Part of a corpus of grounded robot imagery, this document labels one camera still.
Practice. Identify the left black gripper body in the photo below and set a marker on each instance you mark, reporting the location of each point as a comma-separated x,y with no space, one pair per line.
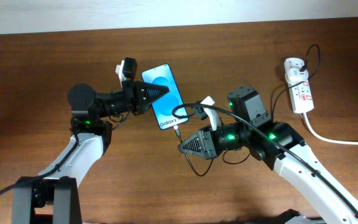
119,101

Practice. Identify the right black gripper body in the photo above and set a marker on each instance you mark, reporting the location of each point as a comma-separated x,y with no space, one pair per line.
232,135

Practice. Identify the blue screen Samsung smartphone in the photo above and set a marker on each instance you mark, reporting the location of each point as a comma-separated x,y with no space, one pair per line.
163,107

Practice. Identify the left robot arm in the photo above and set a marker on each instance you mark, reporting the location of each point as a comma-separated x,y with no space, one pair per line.
52,195

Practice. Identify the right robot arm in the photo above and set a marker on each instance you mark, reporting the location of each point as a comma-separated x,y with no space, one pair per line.
277,144

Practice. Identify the white USB charger plug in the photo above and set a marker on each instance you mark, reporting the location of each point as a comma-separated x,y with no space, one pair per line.
294,75

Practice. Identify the white power strip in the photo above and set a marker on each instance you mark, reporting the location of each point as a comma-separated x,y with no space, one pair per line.
300,93

